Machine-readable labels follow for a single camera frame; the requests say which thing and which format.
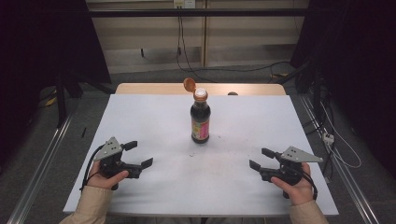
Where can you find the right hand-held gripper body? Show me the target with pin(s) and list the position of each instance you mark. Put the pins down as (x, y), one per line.
(292, 160)

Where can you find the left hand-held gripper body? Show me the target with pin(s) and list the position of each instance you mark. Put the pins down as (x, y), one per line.
(109, 152)

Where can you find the dark soy sauce bottle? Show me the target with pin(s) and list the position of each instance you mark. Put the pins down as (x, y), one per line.
(200, 118)

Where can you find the person's left hand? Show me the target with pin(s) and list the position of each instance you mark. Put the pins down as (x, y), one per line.
(104, 180)

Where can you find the person's right hand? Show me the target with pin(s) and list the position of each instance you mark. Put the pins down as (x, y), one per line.
(295, 191)

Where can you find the small dark round object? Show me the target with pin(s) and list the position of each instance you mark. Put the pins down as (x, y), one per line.
(233, 93)

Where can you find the black metal stand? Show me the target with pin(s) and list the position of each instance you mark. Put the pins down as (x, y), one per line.
(61, 102)

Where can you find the black curtain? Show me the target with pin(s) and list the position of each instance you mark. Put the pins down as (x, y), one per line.
(40, 40)
(358, 62)

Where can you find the aluminium floor rail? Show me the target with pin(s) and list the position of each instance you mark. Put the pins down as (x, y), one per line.
(40, 171)
(342, 174)

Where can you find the white wall socket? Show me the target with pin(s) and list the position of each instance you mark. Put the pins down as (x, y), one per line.
(184, 3)

